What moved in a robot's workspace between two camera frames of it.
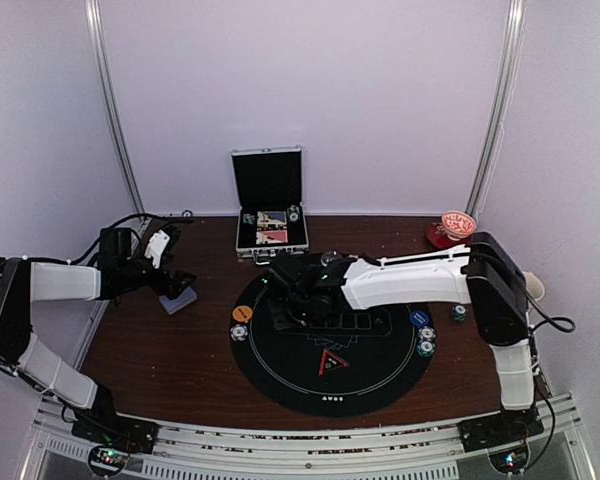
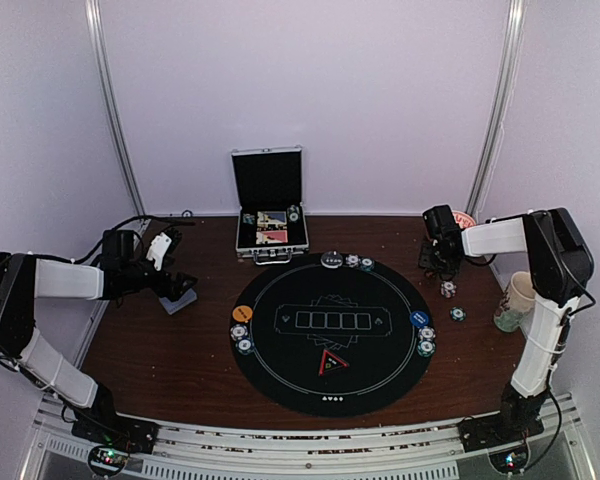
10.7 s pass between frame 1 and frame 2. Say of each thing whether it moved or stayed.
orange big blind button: stayed
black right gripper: moved
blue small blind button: stayed
